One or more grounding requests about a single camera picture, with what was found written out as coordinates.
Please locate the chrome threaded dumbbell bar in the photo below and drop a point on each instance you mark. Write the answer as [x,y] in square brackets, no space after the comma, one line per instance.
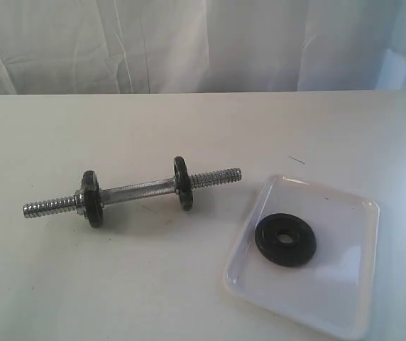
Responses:
[130,192]

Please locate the black weight plate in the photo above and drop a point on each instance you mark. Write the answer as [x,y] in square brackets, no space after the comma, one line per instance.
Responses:
[285,240]

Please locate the white plastic tray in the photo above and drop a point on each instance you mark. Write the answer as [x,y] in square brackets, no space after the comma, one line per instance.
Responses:
[332,292]

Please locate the white backdrop curtain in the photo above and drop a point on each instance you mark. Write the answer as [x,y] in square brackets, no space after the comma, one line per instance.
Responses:
[131,47]

